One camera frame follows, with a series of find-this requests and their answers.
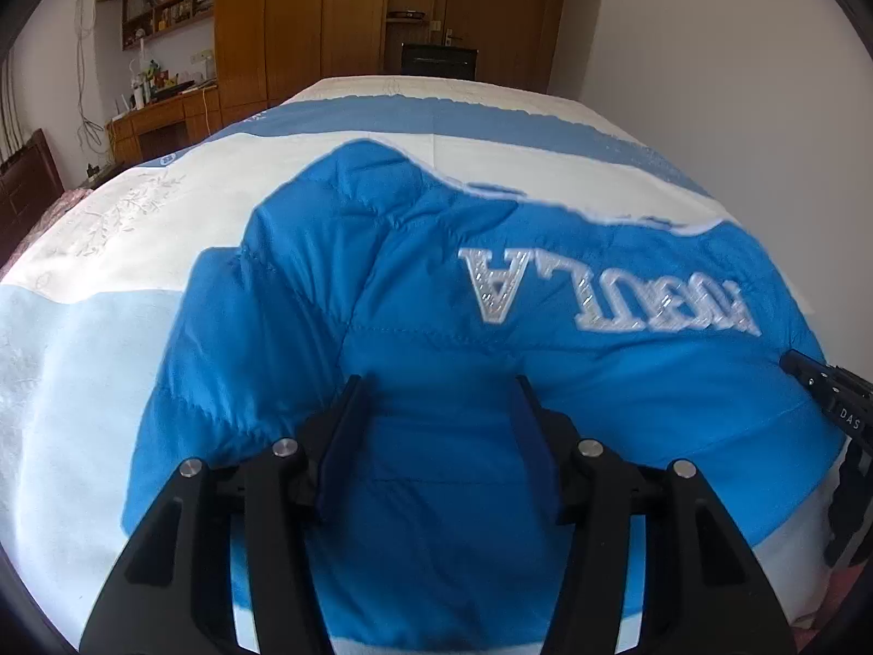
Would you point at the wooden wall shelf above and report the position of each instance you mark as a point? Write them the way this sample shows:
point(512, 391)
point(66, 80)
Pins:
point(174, 7)

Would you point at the blue white printed bedspread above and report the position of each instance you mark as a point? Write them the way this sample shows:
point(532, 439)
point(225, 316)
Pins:
point(102, 355)

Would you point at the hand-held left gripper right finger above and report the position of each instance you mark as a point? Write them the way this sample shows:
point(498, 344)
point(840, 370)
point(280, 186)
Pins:
point(535, 450)

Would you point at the blue quilted jacket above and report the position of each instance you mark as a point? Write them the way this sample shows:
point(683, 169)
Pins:
point(423, 355)

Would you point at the dark round tray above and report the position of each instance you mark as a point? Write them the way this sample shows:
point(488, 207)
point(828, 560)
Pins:
point(406, 14)

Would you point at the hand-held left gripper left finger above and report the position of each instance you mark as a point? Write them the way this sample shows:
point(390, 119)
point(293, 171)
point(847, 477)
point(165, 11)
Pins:
point(341, 464)

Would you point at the wooden desk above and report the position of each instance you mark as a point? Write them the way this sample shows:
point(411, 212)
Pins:
point(170, 126)

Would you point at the white bottle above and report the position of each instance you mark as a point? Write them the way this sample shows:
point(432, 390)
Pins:
point(139, 97)

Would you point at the black suitcase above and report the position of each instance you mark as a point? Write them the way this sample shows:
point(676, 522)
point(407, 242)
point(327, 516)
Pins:
point(440, 61)

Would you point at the wooden wardrobe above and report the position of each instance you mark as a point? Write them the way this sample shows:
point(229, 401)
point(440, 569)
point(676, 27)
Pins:
point(300, 27)

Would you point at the white desk lamp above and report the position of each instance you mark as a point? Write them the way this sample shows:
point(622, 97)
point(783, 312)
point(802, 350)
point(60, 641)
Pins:
point(142, 71)

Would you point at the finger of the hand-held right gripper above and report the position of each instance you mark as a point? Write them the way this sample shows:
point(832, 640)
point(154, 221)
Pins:
point(805, 368)

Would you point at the wooden door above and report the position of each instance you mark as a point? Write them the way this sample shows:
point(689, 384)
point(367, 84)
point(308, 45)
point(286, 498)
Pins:
point(505, 13)

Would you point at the black flat tray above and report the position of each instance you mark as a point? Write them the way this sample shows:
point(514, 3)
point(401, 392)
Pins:
point(174, 90)

